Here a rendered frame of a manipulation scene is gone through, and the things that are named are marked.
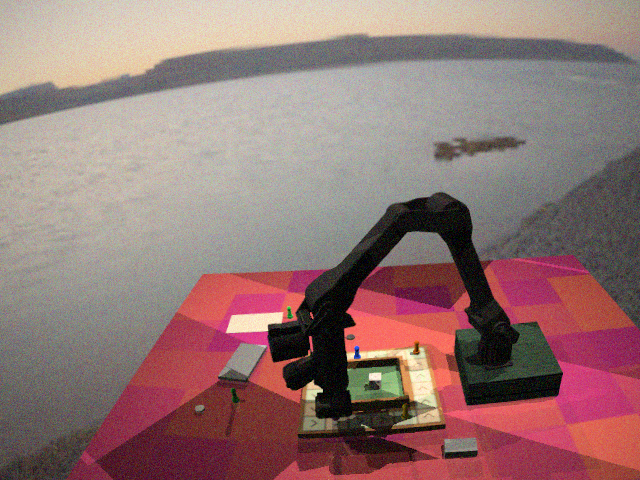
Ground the grey die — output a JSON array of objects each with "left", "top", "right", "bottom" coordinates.
[{"left": 369, "top": 373, "right": 382, "bottom": 389}]

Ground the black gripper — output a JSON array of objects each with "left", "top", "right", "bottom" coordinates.
[{"left": 313, "top": 350, "right": 352, "bottom": 419}]

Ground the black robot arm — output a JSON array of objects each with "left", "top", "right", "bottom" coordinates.
[{"left": 267, "top": 192, "right": 520, "bottom": 391}]

